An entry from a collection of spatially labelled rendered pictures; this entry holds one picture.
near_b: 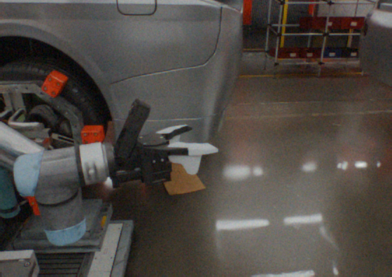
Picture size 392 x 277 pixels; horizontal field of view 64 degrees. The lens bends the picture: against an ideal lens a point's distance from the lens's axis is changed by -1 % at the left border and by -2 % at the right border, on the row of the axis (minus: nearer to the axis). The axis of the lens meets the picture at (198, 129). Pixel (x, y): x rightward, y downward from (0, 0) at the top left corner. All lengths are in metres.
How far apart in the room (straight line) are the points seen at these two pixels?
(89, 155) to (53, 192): 0.09
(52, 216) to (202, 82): 1.05
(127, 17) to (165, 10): 0.17
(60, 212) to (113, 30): 1.01
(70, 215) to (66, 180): 0.08
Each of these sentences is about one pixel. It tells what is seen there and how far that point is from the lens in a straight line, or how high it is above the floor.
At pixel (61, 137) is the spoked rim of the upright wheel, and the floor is 0.80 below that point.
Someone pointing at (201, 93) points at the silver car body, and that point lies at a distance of 1.53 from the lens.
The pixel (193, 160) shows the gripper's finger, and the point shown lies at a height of 1.22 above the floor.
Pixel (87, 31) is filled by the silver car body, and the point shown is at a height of 1.33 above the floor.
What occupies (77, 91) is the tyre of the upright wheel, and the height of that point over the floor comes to 1.05.
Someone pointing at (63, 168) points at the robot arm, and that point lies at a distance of 0.59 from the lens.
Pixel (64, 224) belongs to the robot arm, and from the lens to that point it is 0.65.
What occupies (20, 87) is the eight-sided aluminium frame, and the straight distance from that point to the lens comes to 1.59.
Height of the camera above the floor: 1.53
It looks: 25 degrees down
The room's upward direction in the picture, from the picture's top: straight up
